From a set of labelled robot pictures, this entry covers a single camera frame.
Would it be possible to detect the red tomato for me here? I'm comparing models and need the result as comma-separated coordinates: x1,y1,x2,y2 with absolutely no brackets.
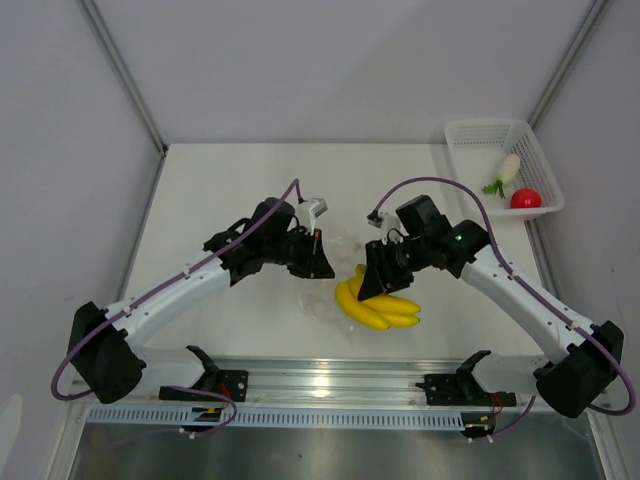
510,188,542,209

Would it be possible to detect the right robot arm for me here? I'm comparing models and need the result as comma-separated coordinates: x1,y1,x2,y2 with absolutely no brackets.
358,195,624,418

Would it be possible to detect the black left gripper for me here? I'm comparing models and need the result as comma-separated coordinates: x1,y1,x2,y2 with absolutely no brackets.
264,227,335,280

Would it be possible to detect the yellow banana bunch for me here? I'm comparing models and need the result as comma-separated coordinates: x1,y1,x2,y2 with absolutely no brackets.
334,264,421,331

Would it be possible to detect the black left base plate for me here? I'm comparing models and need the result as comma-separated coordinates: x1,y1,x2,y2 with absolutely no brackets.
159,370,249,403

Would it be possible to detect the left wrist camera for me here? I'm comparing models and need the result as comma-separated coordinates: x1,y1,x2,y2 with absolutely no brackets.
296,198,328,219

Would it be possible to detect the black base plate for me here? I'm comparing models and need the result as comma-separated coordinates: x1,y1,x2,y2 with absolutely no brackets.
159,370,249,403
414,373,516,407

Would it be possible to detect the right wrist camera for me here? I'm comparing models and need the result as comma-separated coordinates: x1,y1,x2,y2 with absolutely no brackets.
367,210,396,230

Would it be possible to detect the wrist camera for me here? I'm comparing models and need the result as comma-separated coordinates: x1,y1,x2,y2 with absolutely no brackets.
367,210,396,230
296,198,328,219

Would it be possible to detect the white radish with leaves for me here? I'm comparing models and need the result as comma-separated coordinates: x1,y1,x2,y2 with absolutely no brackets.
481,153,521,199

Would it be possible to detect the white slotted cable duct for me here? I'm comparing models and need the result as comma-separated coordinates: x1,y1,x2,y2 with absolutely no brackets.
87,405,465,431

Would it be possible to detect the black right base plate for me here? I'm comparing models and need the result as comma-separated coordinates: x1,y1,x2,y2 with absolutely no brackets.
414,373,516,407

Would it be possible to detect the clear zip top bag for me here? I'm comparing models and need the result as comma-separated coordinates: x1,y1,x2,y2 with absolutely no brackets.
298,224,396,334

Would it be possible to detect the aluminium frame rail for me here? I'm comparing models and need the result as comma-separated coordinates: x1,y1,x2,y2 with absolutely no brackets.
66,355,613,414

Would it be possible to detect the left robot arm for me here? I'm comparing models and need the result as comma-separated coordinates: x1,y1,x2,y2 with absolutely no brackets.
68,197,335,404

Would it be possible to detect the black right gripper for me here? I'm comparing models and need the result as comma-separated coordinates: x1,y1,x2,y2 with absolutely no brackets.
360,235,432,301

